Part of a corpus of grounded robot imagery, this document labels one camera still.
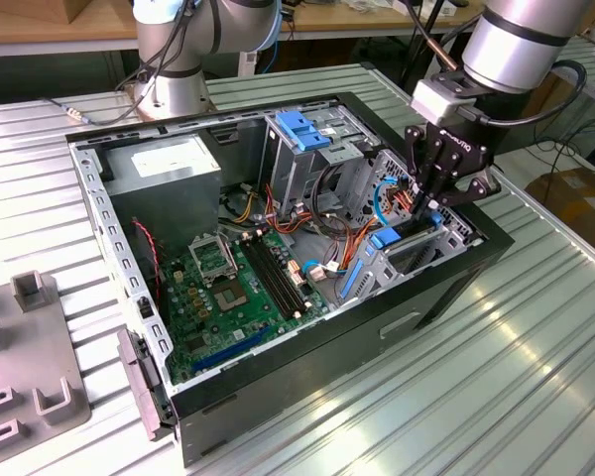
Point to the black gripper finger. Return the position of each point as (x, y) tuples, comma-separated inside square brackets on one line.
[(466, 191), (417, 154)]

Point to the hard disk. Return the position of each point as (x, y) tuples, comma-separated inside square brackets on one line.
[(384, 239)]

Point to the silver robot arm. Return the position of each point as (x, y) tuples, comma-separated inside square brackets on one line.
[(511, 44)]

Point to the black stand pole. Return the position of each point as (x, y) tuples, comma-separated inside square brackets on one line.
[(415, 64)]

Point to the flat cardboard box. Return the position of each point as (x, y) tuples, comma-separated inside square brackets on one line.
[(570, 198)]

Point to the blue plastic drive latch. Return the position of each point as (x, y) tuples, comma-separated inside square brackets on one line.
[(297, 131)]

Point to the metal optical drive cage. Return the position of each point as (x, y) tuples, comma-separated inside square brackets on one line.
[(287, 173)]

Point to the wooden desk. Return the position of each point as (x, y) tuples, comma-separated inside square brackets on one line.
[(337, 22)]

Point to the black RAM slot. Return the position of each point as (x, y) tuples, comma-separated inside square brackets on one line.
[(283, 275), (270, 278)]

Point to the black open PC case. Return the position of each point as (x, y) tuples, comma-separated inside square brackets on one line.
[(327, 357)]

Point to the CPU socket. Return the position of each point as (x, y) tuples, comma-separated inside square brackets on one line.
[(228, 297)]

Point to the green motherboard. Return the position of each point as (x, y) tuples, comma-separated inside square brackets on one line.
[(238, 322)]

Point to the grey power supply unit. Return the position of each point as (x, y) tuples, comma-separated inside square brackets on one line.
[(168, 203)]

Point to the blue expansion slot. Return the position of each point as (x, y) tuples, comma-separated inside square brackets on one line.
[(228, 349)]

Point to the black case fan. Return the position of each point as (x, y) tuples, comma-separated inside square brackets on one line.
[(145, 263)]

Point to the brown cardboard box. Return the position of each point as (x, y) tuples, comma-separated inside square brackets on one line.
[(96, 10)]

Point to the grey parts rack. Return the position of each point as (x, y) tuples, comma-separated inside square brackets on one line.
[(30, 347)]

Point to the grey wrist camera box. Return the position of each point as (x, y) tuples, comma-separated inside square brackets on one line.
[(436, 101)]

